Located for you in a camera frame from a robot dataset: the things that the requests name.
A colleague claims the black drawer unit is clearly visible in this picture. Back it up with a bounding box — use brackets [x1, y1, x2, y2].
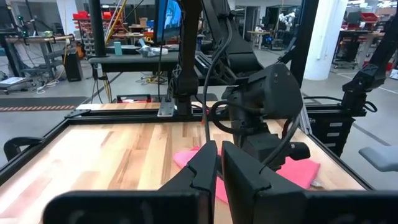
[310, 114, 356, 158]

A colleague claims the red storage bin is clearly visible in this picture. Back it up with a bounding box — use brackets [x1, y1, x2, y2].
[360, 12, 381, 23]

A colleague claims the crumpled clear plastic bag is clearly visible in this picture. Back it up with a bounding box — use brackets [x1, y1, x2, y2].
[136, 44, 169, 58]

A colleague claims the white flat device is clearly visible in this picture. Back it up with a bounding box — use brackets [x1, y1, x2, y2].
[0, 76, 27, 91]

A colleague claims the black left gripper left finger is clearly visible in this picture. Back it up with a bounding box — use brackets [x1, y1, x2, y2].
[43, 140, 218, 224]

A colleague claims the yellow floor cable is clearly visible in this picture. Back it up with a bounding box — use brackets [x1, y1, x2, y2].
[136, 73, 170, 85]

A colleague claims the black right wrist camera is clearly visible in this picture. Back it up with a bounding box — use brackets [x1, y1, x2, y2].
[221, 83, 265, 124]

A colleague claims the black upright box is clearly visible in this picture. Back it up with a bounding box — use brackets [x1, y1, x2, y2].
[63, 51, 84, 83]

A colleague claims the red parts-bin rack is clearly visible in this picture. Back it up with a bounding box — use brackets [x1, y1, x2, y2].
[72, 11, 113, 47]

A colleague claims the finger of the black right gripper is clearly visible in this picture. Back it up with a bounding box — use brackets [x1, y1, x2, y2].
[289, 141, 312, 161]

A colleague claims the black aluminium table frame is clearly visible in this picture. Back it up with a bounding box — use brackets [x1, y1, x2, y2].
[0, 93, 374, 190]

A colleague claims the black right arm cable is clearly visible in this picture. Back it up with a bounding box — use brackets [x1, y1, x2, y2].
[201, 18, 304, 166]

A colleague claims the black red-trimmed case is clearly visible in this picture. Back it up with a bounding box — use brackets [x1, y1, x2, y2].
[116, 93, 153, 105]

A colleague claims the wooden-top workbench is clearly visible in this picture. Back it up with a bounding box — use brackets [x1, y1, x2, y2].
[4, 33, 76, 78]

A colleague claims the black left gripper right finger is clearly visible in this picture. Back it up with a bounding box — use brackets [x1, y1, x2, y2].
[221, 141, 398, 224]

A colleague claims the silver metal bracket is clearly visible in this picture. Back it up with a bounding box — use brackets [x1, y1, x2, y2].
[157, 98, 177, 118]

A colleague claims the black frame clamp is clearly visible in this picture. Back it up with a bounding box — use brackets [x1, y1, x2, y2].
[2, 136, 44, 162]

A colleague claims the white building column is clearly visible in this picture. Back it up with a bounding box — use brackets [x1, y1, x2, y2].
[303, 0, 349, 82]

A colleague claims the grey side desk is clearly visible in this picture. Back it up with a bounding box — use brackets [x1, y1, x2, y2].
[88, 51, 200, 75]

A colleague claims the black jointed support arm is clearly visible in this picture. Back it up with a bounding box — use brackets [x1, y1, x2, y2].
[341, 0, 398, 113]

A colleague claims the grey chair seat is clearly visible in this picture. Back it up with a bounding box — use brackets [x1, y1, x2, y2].
[358, 145, 398, 172]

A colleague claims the pink microfiber towel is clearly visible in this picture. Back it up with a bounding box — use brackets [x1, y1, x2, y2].
[172, 146, 321, 205]

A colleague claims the black slanted pole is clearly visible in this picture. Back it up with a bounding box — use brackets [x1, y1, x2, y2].
[88, 0, 109, 58]

